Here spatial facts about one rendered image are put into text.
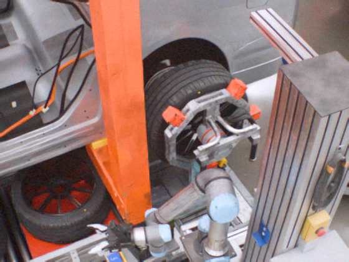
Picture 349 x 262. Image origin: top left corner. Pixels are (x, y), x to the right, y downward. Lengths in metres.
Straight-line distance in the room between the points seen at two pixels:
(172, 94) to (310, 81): 1.36
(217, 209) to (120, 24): 0.81
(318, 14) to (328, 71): 4.21
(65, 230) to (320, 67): 2.00
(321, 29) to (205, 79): 2.92
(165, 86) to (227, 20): 0.56
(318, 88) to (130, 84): 0.94
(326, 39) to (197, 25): 2.72
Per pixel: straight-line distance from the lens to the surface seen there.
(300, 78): 1.58
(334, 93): 1.56
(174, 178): 3.56
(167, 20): 2.79
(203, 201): 3.52
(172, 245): 2.99
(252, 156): 2.97
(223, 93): 2.84
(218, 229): 2.10
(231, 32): 3.10
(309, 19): 5.71
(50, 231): 3.14
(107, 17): 1.95
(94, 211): 3.11
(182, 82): 2.83
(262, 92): 4.58
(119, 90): 2.19
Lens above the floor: 3.02
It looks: 47 degrees down
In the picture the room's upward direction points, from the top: straight up
